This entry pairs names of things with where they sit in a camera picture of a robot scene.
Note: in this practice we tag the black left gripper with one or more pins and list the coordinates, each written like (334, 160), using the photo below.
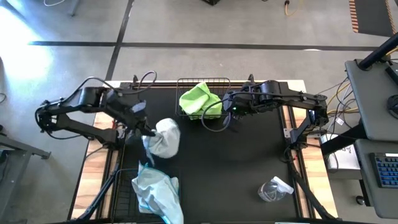
(136, 119)

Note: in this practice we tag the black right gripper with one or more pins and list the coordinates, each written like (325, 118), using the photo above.
(237, 102)

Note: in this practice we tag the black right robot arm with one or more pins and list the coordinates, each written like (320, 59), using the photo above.
(295, 98)

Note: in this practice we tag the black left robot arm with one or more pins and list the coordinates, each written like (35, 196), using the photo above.
(81, 127)

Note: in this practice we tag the black clamp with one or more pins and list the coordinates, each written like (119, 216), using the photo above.
(135, 79)
(251, 78)

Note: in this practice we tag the black table mat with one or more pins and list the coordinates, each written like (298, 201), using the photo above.
(217, 171)

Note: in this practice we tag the white box device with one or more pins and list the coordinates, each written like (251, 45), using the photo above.
(345, 159)

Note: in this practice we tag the gray desk surface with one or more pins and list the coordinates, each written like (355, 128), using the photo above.
(370, 102)

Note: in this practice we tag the black caster wheel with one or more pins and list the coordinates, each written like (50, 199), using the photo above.
(360, 200)

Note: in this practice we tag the gray keyboard tray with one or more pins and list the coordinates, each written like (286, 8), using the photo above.
(367, 193)

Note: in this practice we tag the black monitor pole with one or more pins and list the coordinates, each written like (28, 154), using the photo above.
(376, 54)

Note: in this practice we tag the black round object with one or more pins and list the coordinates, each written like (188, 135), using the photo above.
(393, 107)

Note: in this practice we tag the backlit black keyboard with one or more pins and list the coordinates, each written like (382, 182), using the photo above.
(387, 169)

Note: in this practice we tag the black orange-striped floor mat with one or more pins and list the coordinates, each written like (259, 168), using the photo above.
(373, 17)

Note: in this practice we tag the black metal table frame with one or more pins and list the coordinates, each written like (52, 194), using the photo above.
(168, 84)

